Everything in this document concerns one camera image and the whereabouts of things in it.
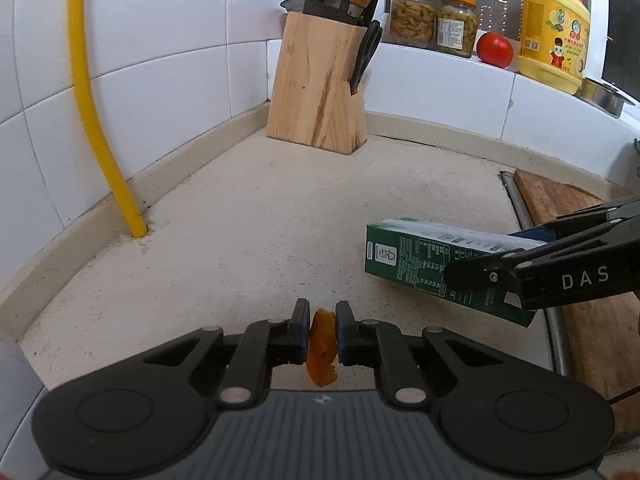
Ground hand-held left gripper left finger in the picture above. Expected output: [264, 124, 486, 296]
[142, 298, 312, 408]

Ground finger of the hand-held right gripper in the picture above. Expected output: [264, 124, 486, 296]
[444, 215, 640, 292]
[509, 195, 640, 251]

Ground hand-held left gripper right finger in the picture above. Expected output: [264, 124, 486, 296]
[335, 301, 507, 408]

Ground orange peel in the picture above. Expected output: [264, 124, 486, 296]
[306, 308, 339, 388]

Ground green white carton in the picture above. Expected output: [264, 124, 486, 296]
[364, 217, 548, 328]

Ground wooden cutting board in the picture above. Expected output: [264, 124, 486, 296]
[514, 169, 640, 453]

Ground steel pot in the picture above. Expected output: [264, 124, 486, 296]
[575, 77, 633, 118]

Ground red tomato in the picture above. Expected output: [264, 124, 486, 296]
[476, 31, 514, 68]

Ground yellow detergent bottle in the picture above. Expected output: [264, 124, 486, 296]
[516, 0, 592, 95]

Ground orange lid pickle jar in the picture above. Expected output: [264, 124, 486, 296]
[435, 0, 479, 58]

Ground wooden knife block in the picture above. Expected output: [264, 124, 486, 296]
[265, 10, 383, 153]

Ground black scissors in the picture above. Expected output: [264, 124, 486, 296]
[348, 20, 383, 96]

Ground dark lid pickle jar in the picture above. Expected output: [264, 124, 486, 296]
[389, 0, 436, 50]

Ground yellow pipe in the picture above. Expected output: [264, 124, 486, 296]
[67, 0, 149, 238]

